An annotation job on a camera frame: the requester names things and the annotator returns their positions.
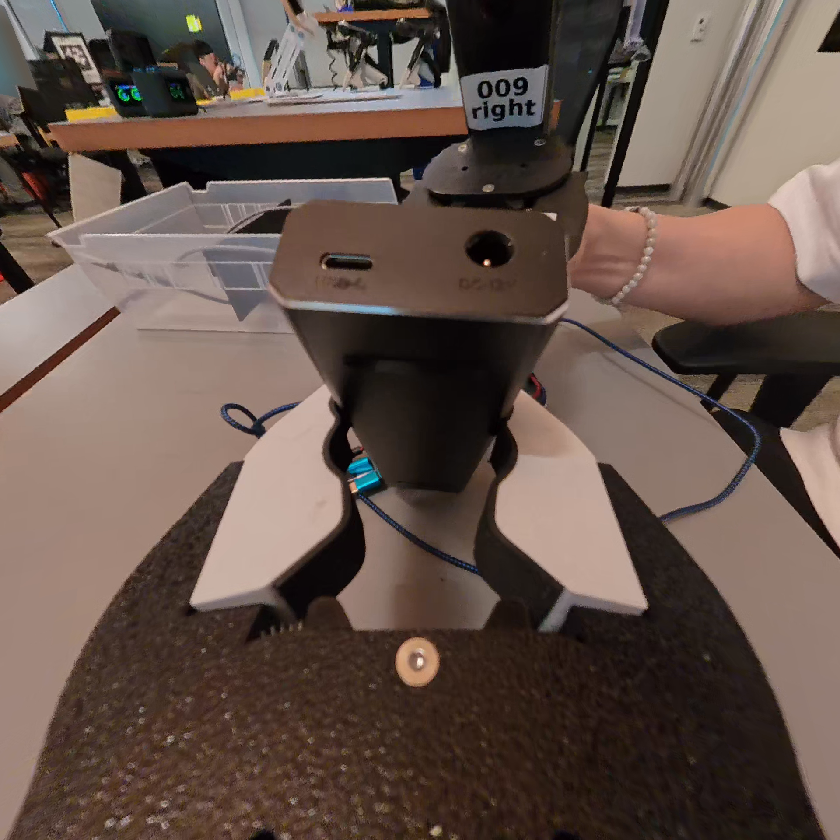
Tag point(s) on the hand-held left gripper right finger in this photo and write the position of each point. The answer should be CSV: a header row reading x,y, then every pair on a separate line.
x,y
564,525

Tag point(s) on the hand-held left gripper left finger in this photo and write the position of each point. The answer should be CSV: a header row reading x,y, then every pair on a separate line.
x,y
275,525

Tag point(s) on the black printed usb hub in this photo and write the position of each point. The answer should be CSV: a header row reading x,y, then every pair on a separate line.
x,y
420,394

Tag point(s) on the clear plastic tray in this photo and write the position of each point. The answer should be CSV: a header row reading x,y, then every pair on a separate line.
x,y
131,262

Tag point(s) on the person's right forearm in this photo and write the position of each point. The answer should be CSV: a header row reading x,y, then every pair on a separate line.
x,y
722,262

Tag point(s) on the person's right hand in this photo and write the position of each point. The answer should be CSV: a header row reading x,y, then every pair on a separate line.
x,y
607,249

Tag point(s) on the black tripod stand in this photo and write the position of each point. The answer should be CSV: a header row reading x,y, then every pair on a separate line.
x,y
630,98

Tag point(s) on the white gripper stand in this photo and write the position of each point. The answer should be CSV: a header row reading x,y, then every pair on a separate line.
x,y
289,59

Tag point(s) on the grey desk with wooden edge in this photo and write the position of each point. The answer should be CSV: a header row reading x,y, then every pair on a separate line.
x,y
262,124

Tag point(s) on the black device with green display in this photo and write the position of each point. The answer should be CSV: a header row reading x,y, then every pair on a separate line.
x,y
167,92
124,95

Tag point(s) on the framed marker sign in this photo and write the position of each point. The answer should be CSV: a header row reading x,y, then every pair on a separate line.
x,y
72,56

